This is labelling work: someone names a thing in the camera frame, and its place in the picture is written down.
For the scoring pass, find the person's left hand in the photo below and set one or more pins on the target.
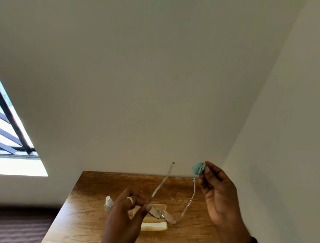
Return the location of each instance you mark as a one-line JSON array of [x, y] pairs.
[[121, 217]]

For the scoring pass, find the person's right hand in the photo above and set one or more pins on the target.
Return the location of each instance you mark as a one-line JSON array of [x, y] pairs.
[[222, 197]]

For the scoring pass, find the person's left thumb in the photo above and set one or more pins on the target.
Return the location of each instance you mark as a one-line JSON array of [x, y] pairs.
[[143, 214]]

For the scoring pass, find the person's right thumb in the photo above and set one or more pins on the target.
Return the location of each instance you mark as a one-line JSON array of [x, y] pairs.
[[215, 170]]

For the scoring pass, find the thin metal frame eyeglasses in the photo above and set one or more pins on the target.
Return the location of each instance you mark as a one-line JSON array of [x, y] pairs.
[[160, 214]]

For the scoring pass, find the teal cleaning cloth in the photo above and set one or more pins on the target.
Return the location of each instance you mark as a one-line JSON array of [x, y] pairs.
[[198, 168]]

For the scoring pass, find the person's left forearm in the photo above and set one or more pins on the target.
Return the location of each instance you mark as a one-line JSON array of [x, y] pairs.
[[120, 239]]

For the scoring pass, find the person's right forearm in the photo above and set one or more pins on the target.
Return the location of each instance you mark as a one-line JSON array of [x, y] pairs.
[[233, 234]]

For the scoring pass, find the cream eyeglass case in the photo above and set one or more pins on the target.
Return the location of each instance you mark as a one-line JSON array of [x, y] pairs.
[[153, 225]]

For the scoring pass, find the small clear spray bottle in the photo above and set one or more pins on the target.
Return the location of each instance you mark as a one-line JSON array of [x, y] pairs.
[[108, 204]]

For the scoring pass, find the black sleeve cuff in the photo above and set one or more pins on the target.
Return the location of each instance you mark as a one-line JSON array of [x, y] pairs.
[[253, 240]]

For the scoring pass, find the window with black bars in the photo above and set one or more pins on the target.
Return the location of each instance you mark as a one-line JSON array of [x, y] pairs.
[[17, 165]]

